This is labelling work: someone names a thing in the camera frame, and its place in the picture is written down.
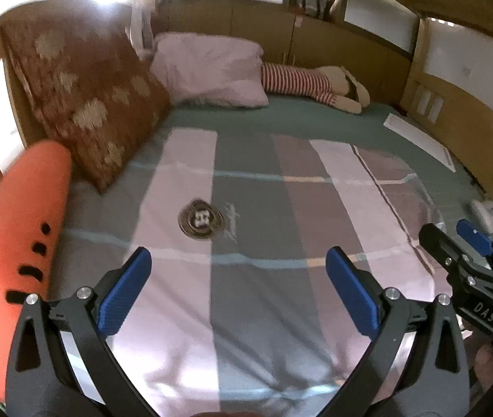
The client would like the wooden side panel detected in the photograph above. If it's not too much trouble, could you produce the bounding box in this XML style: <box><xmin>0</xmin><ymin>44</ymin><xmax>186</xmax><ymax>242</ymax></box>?
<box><xmin>403</xmin><ymin>17</ymin><xmax>493</xmax><ymax>227</ymax></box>

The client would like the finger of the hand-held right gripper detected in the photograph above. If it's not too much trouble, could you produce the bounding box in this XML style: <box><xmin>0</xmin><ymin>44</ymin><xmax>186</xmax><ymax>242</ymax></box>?
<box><xmin>418</xmin><ymin>223</ymin><xmax>468</xmax><ymax>270</ymax></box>
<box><xmin>455</xmin><ymin>219</ymin><xmax>493</xmax><ymax>267</ymax></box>

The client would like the white handheld appliance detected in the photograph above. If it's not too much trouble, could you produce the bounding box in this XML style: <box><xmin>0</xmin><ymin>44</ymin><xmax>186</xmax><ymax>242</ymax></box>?
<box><xmin>470</xmin><ymin>200</ymin><xmax>493</xmax><ymax>233</ymax></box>

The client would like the white cloth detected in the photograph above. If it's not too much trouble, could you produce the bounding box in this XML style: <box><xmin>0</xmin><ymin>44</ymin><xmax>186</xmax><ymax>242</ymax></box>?
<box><xmin>129</xmin><ymin>4</ymin><xmax>156</xmax><ymax>59</ymax></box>

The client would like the green bed sheet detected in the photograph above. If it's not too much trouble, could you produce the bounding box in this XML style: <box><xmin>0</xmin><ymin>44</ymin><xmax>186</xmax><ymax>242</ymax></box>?
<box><xmin>68</xmin><ymin>93</ymin><xmax>486</xmax><ymax>244</ymax></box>

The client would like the plaid pink grey blanket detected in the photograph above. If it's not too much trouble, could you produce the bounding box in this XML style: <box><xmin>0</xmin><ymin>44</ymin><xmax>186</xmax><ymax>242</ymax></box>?
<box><xmin>47</xmin><ymin>127</ymin><xmax>455</xmax><ymax>417</ymax></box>

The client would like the white flat tray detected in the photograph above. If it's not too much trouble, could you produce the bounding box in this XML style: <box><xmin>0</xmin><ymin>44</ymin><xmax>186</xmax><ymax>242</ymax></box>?
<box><xmin>383</xmin><ymin>113</ymin><xmax>455</xmax><ymax>172</ymax></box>

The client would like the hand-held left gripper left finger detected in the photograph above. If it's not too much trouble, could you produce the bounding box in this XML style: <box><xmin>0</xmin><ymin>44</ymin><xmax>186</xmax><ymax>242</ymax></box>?
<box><xmin>5</xmin><ymin>247</ymin><xmax>154</xmax><ymax>417</ymax></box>

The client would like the brown floral pillow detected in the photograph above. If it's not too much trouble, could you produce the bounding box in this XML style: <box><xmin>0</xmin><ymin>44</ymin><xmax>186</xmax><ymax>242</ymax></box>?
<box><xmin>1</xmin><ymin>19</ymin><xmax>172</xmax><ymax>194</ymax></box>

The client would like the pink pillow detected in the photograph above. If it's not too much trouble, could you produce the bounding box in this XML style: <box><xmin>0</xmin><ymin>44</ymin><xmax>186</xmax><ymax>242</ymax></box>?
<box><xmin>150</xmin><ymin>32</ymin><xmax>270</xmax><ymax>108</ymax></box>

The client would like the orange carrot plush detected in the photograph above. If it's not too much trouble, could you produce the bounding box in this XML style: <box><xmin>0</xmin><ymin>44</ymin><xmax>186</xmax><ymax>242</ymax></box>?
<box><xmin>0</xmin><ymin>141</ymin><xmax>73</xmax><ymax>404</ymax></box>

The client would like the striped plush toy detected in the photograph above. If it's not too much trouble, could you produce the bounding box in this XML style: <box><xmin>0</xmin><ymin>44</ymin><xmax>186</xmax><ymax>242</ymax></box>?
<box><xmin>260</xmin><ymin>63</ymin><xmax>371</xmax><ymax>115</ymax></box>

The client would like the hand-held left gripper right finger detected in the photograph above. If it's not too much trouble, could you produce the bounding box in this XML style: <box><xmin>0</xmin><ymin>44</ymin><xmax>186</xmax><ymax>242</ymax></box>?
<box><xmin>325</xmin><ymin>246</ymin><xmax>475</xmax><ymax>417</ymax></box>

